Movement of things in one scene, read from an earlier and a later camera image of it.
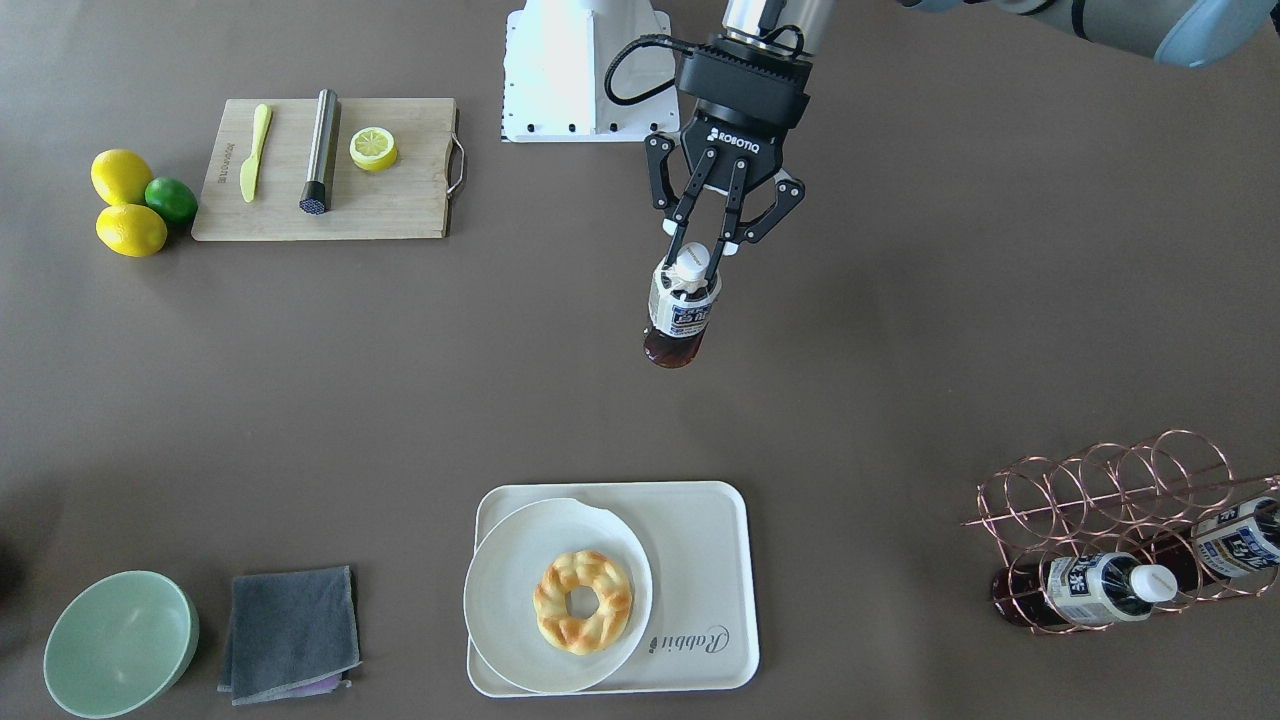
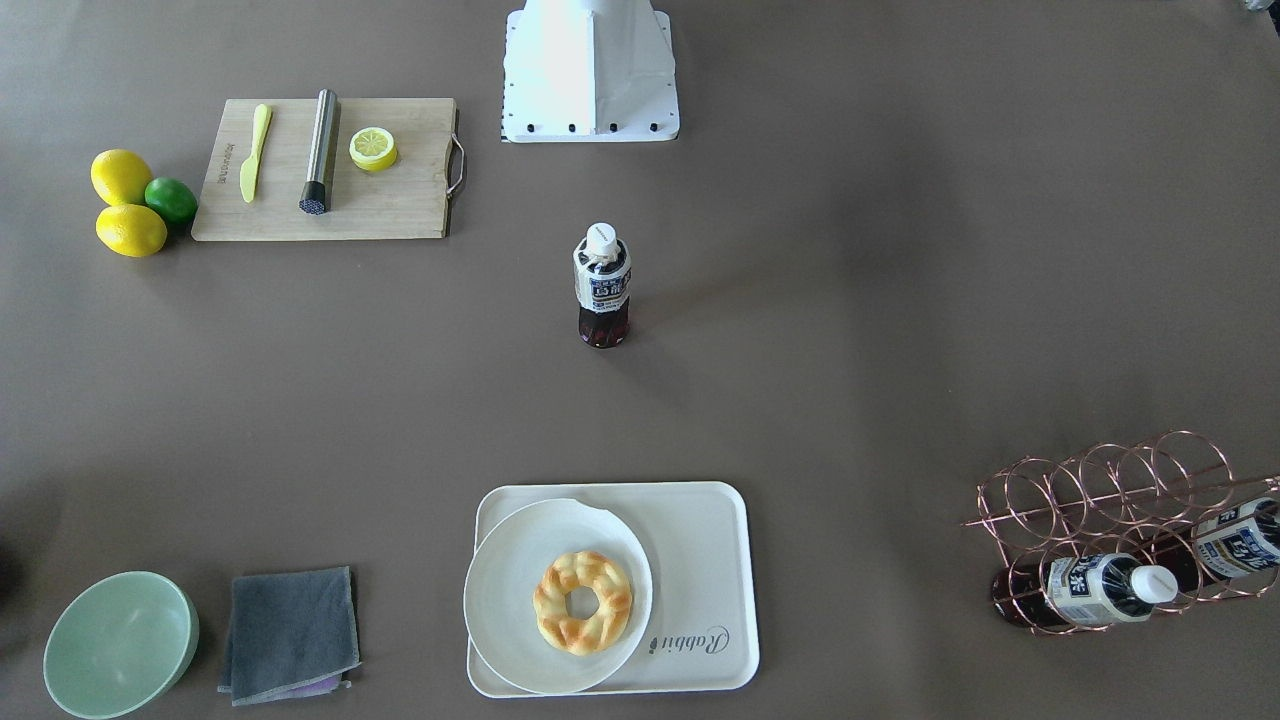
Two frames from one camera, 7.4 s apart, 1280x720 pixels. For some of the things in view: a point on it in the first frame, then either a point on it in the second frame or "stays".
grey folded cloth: x=291 y=635 stays
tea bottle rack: x=1242 y=539 stays
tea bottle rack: x=679 y=305 -> x=603 y=282
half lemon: x=373 y=148 stays
